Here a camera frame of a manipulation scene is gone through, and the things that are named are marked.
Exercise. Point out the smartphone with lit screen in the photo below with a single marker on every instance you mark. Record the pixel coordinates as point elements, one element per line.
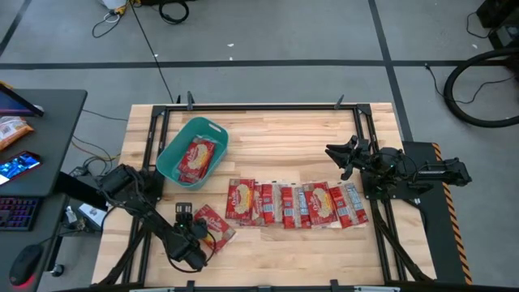
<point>18,166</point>

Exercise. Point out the small white bottle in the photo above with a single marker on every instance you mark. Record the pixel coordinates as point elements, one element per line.
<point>71,215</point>

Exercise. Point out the teal plastic basket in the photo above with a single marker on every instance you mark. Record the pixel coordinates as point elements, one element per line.
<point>178,142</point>

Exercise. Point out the black computer mouse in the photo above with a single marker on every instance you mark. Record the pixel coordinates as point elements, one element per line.
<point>25,263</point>

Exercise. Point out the black equipment case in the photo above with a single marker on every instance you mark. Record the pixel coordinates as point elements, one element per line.
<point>503,12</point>

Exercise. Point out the tilted computer screen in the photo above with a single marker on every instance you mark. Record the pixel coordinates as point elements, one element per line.
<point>12,105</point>

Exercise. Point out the orange snack bag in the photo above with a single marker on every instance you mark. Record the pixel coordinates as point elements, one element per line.
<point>12,131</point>

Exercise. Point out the black backlit keyboard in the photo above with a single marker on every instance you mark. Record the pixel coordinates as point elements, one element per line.
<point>18,213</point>

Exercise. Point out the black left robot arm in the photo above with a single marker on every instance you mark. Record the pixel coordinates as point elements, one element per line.
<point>138,198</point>

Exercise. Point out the black desk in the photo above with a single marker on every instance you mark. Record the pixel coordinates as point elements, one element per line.
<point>52,130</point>

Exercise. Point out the black metal table frame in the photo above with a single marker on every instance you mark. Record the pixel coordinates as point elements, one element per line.
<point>263,107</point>

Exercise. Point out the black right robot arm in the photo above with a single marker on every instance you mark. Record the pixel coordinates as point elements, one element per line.
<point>446,170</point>

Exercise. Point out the white round container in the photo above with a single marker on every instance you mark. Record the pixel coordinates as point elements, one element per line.
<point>113,3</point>

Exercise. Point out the small white box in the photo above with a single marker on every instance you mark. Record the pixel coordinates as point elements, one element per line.
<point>92,213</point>

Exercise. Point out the black desk caster wheel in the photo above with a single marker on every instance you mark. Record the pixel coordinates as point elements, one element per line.
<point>58,270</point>

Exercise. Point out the black floor plate hazard stripe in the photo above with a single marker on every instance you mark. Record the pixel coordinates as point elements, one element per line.
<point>438,227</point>

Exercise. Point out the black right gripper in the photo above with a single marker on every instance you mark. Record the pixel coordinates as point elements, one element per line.
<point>361,156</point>

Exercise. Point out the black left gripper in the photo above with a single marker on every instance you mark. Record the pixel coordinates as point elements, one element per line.
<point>184,211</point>

